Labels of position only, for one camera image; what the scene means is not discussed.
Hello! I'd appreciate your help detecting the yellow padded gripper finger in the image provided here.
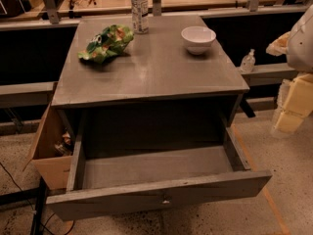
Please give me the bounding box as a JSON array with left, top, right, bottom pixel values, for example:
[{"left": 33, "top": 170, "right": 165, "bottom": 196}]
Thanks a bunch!
[
  {"left": 274, "top": 73, "right": 313, "bottom": 134},
  {"left": 266, "top": 31, "right": 290, "bottom": 56}
]

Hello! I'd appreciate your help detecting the grey metal rail frame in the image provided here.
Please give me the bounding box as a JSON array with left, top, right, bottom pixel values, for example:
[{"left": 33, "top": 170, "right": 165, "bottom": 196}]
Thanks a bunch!
[{"left": 0, "top": 12, "right": 302, "bottom": 120}]

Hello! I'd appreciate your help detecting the white ceramic bowl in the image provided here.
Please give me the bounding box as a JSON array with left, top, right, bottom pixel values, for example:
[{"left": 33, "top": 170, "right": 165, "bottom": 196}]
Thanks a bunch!
[{"left": 181, "top": 26, "right": 216, "bottom": 55}]

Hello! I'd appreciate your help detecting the clear plastic water bottle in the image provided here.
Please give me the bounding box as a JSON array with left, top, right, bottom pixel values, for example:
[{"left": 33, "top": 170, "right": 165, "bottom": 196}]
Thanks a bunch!
[{"left": 131, "top": 0, "right": 149, "bottom": 33}]

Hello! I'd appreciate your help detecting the metal drawer knob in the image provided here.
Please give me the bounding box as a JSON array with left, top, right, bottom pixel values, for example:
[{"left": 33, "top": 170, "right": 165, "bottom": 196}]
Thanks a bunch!
[{"left": 161, "top": 195, "right": 171, "bottom": 205}]

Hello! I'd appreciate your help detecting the green crumpled chip bag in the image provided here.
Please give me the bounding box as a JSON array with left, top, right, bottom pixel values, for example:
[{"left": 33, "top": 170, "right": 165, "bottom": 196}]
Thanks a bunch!
[{"left": 77, "top": 24, "right": 134, "bottom": 64}]

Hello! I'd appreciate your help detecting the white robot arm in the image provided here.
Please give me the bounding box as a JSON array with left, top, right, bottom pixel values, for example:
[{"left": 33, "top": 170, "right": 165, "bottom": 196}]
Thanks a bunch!
[{"left": 266, "top": 5, "right": 313, "bottom": 138}]

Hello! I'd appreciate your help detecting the black floor cable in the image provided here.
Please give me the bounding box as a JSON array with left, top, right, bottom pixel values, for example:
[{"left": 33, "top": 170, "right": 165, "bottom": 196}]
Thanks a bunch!
[{"left": 0, "top": 162, "right": 76, "bottom": 235}]

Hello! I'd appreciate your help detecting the cardboard box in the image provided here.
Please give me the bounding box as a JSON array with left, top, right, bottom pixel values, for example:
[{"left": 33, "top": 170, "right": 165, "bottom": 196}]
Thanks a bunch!
[{"left": 22, "top": 81, "right": 74, "bottom": 192}]

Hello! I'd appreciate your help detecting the open grey top drawer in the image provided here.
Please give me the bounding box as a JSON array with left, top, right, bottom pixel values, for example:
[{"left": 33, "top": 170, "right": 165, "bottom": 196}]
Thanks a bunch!
[{"left": 47, "top": 129, "right": 272, "bottom": 220}]

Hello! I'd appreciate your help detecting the small clear sanitizer bottle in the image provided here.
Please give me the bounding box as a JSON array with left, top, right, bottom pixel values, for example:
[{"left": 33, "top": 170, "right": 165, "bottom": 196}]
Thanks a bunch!
[{"left": 240, "top": 49, "right": 255, "bottom": 72}]

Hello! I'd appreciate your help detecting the grey wooden cabinet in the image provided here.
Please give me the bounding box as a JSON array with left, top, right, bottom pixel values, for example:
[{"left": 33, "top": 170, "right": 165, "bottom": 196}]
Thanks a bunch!
[{"left": 53, "top": 16, "right": 248, "bottom": 159}]

